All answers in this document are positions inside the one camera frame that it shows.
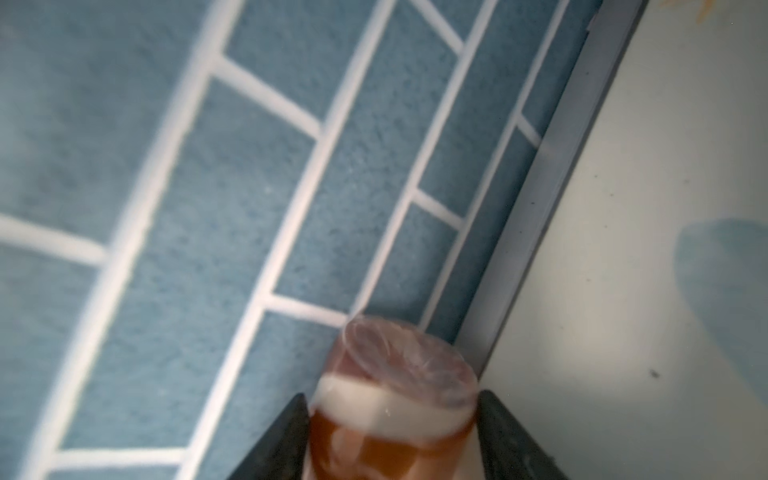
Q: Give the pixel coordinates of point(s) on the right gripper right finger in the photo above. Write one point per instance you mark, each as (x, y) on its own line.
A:
(508, 451)

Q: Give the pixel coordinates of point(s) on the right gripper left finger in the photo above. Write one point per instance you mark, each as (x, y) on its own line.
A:
(280, 453)

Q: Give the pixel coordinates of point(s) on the brown Nescafe bottle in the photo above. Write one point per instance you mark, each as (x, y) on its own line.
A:
(393, 402)

